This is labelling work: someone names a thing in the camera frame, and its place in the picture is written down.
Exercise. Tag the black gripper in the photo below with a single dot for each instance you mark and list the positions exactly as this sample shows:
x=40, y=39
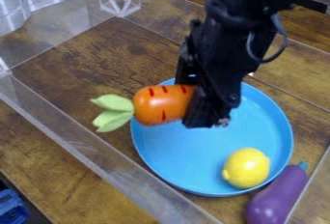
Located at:
x=220, y=54

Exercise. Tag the orange toy carrot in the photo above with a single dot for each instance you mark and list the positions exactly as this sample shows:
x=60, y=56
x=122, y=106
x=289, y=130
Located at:
x=156, y=105

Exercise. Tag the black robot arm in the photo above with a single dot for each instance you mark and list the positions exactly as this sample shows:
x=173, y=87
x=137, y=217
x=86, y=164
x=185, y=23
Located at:
x=247, y=12

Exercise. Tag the blue round plastic tray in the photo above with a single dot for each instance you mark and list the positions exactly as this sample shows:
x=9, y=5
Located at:
x=187, y=156

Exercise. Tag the yellow toy lemon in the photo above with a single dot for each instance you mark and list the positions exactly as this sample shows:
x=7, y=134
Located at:
x=247, y=168

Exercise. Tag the purple toy eggplant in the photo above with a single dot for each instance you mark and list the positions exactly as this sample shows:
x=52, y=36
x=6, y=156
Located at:
x=271, y=205

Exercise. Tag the blue object at corner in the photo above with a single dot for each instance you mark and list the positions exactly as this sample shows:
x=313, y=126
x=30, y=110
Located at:
x=14, y=211

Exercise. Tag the clear acrylic enclosure wall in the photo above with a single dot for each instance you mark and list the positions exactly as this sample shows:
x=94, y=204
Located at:
x=76, y=50

